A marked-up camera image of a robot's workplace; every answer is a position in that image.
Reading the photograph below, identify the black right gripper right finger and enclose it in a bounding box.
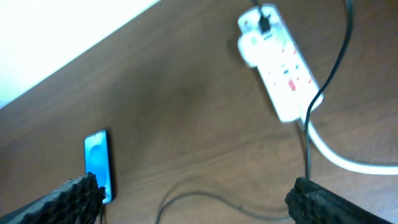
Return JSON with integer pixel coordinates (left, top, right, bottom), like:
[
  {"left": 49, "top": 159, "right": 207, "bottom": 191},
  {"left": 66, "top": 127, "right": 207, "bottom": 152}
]
[{"left": 285, "top": 177, "right": 391, "bottom": 224}]

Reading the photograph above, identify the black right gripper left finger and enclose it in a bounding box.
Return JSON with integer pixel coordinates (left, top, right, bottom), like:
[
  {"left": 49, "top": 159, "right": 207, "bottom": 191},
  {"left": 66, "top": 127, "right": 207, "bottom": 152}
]
[{"left": 1, "top": 172, "right": 106, "bottom": 224}]

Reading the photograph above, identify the blue Galaxy smartphone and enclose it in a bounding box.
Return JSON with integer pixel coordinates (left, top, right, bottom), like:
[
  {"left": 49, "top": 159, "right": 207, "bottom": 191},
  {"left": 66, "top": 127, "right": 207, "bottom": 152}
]
[{"left": 84, "top": 129, "right": 114, "bottom": 204}]

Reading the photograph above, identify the black USB charging cable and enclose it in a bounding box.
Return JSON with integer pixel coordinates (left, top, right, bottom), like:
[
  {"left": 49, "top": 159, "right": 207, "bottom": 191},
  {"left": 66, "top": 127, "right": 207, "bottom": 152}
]
[{"left": 154, "top": 0, "right": 355, "bottom": 224}]

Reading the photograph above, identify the white USB charger adapter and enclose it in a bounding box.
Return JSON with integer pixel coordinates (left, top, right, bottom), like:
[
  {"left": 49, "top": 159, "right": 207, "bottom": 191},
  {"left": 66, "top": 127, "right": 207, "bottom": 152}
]
[{"left": 238, "top": 30, "right": 280, "bottom": 68}]

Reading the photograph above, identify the white power strip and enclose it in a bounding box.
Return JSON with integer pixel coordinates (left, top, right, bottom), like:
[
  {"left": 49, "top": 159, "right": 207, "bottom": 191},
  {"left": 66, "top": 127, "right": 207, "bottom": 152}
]
[{"left": 238, "top": 4, "right": 320, "bottom": 123}]

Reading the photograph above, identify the white power strip cord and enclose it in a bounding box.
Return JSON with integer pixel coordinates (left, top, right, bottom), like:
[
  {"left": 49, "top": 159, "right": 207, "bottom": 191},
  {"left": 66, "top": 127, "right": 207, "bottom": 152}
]
[{"left": 298, "top": 119, "right": 398, "bottom": 175}]

